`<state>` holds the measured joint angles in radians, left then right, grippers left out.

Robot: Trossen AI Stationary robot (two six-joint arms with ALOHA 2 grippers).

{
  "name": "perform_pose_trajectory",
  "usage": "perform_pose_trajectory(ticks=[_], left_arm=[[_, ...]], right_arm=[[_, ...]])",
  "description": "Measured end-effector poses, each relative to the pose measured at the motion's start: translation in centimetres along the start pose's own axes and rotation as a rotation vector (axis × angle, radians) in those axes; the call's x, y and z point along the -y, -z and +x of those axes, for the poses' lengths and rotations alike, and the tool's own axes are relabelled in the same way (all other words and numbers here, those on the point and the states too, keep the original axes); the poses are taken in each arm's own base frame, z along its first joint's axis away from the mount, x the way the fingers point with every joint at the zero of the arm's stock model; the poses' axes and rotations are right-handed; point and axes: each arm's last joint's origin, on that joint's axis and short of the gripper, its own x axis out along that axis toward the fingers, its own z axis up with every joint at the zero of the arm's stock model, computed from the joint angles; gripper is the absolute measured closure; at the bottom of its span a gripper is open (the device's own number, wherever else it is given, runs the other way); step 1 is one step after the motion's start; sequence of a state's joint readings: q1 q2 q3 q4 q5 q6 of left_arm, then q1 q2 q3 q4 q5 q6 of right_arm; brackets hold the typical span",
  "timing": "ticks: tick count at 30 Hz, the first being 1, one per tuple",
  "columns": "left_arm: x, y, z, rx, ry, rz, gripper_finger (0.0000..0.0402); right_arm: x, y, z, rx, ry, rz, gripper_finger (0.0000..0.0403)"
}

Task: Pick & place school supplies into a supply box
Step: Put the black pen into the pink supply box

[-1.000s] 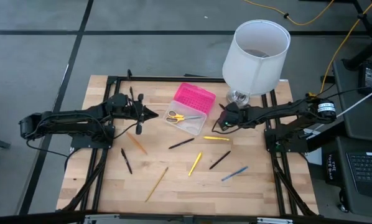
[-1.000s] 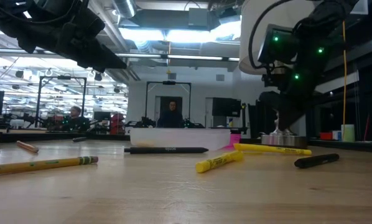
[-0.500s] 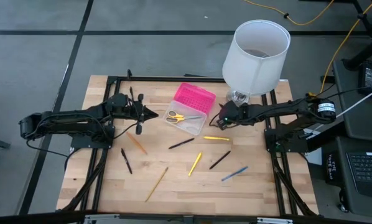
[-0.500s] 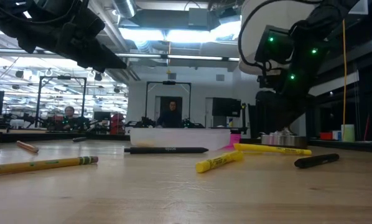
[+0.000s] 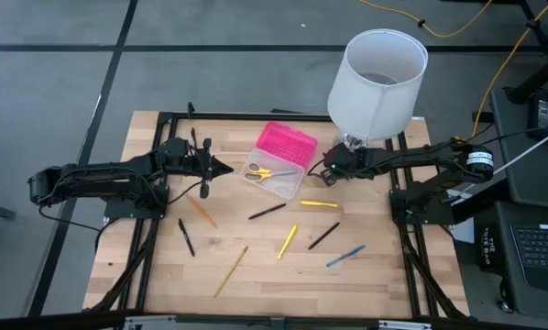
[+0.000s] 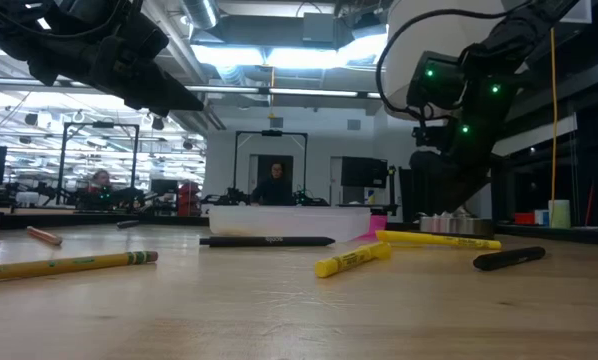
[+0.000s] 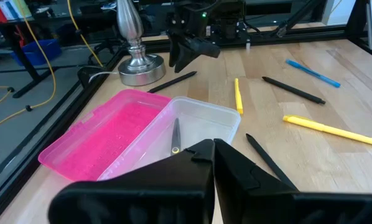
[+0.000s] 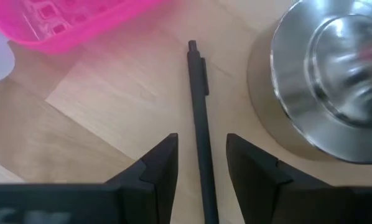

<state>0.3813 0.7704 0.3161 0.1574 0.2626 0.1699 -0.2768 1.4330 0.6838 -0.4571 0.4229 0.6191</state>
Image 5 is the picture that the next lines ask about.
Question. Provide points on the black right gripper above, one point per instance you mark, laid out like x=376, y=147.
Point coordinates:
x=345, y=160

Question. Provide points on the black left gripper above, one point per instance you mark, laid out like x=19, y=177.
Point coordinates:
x=193, y=167

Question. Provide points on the yellow highlighter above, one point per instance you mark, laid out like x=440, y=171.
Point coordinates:
x=319, y=203
x=287, y=242

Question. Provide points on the orange pencil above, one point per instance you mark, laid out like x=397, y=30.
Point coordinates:
x=201, y=211

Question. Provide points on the pink plastic box lid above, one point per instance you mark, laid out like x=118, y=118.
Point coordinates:
x=285, y=143

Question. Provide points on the black pen with white print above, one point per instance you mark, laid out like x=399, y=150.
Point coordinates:
x=267, y=211

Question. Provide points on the blue pen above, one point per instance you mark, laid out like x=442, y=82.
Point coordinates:
x=346, y=256

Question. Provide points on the yellow pencil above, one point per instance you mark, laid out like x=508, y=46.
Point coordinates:
x=231, y=272

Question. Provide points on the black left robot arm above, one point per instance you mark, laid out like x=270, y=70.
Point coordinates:
x=95, y=179

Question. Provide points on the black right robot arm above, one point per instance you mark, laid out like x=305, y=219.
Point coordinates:
x=420, y=158

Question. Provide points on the clear plastic supply box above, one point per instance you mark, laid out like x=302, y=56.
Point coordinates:
x=281, y=185

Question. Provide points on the white shade silver table lamp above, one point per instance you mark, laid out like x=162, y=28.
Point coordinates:
x=375, y=110

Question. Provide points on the black tote bag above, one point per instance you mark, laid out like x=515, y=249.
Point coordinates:
x=489, y=249

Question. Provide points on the black side desk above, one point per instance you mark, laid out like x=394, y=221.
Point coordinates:
x=512, y=160

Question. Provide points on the black laptop keyboard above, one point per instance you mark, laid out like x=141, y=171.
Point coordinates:
x=540, y=249

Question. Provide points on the black power adapter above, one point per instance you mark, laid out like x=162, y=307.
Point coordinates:
x=546, y=114

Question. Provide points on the black stand base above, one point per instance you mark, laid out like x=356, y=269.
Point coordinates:
x=544, y=69

